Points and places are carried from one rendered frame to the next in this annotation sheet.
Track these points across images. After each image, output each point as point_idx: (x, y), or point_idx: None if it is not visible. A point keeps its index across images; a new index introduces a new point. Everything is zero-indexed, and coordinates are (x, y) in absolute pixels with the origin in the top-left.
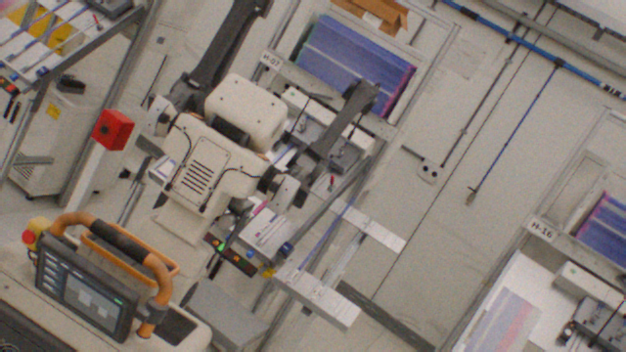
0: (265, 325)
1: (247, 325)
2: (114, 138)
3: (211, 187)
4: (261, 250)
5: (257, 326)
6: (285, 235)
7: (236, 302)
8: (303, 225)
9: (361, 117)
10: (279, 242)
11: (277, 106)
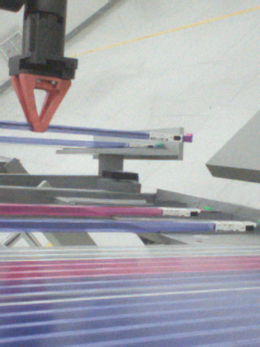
0: (212, 160)
1: (244, 139)
2: None
3: None
4: (173, 190)
5: (227, 149)
6: (97, 200)
7: (255, 164)
8: (42, 188)
9: None
10: (121, 200)
11: None
